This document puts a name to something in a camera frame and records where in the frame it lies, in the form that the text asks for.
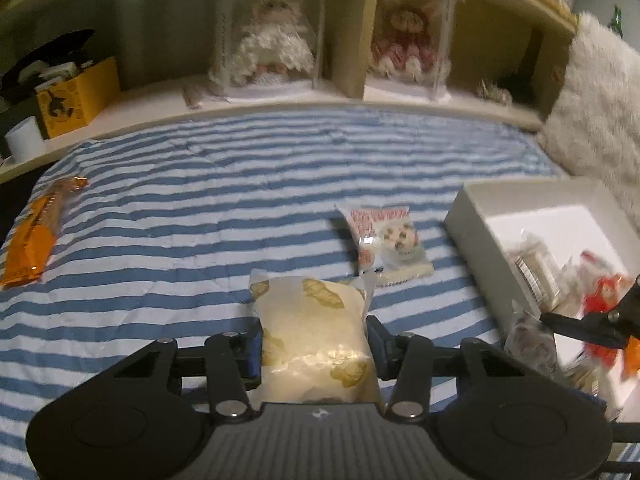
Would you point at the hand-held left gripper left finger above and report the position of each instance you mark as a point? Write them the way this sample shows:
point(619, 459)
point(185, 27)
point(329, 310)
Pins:
point(253, 355)

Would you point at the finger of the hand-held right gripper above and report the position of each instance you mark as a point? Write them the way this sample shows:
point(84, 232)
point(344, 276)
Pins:
point(600, 327)

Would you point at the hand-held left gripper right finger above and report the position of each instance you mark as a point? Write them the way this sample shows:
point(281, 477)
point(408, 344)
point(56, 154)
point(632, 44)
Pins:
point(378, 352)

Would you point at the red snack packet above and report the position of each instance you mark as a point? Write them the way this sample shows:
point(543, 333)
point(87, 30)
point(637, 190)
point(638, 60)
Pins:
point(602, 292)

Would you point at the cream bread packet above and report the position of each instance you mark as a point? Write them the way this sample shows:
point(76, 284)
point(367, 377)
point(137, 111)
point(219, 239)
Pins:
point(310, 330)

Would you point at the clear packet of brown biscuits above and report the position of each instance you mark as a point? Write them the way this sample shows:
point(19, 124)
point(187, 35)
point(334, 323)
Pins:
point(539, 270)

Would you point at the white cardboard box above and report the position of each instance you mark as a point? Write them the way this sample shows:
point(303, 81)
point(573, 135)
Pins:
point(560, 220)

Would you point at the clear packet with round cake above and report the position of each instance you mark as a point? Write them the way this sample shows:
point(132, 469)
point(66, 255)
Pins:
point(532, 342)

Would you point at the clear cookie packet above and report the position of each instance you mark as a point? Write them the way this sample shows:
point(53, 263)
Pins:
point(387, 242)

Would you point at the blue white striped blanket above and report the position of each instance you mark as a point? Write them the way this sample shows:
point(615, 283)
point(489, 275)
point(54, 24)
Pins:
point(200, 200)

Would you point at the fluffy white pillow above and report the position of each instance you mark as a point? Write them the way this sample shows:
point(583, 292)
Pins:
point(595, 120)

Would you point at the long orange snack packet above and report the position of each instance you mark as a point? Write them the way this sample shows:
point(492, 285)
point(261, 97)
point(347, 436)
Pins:
point(37, 232)

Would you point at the small beige ornament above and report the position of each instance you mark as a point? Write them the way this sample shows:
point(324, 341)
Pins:
point(494, 91)

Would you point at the small brown sticks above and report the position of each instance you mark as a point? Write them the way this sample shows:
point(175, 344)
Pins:
point(192, 97)

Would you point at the yellow box with black print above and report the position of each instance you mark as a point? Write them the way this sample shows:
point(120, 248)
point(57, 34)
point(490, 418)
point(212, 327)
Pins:
point(77, 97)

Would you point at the doll in red dress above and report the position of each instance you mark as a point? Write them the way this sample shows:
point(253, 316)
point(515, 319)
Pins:
point(405, 40)

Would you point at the red doll in case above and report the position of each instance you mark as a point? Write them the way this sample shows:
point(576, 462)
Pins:
point(415, 40)

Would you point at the doll in white dress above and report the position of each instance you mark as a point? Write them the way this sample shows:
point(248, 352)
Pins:
point(272, 40)

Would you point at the white cup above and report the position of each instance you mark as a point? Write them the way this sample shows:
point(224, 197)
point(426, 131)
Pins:
point(22, 137)

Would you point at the cream wooden headboard shelf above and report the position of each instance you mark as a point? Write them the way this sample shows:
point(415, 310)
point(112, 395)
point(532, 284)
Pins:
point(350, 35)

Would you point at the white doll in case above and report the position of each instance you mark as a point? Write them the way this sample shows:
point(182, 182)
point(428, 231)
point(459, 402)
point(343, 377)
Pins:
point(272, 30)

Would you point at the black hat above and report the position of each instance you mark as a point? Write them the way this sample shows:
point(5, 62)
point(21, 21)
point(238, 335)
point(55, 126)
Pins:
point(42, 57)

